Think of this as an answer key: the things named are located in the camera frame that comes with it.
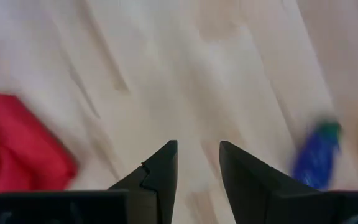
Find blue toy eggplant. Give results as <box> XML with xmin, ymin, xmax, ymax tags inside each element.
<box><xmin>290</xmin><ymin>119</ymin><xmax>343</xmax><ymax>190</ymax></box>

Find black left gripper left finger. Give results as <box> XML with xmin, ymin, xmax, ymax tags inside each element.
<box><xmin>0</xmin><ymin>139</ymin><xmax>178</xmax><ymax>224</ymax></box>

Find red cloth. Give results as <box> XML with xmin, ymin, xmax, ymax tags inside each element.
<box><xmin>0</xmin><ymin>89</ymin><xmax>79</xmax><ymax>200</ymax></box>

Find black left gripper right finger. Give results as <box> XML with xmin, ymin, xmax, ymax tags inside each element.
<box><xmin>218</xmin><ymin>140</ymin><xmax>358</xmax><ymax>224</ymax></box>

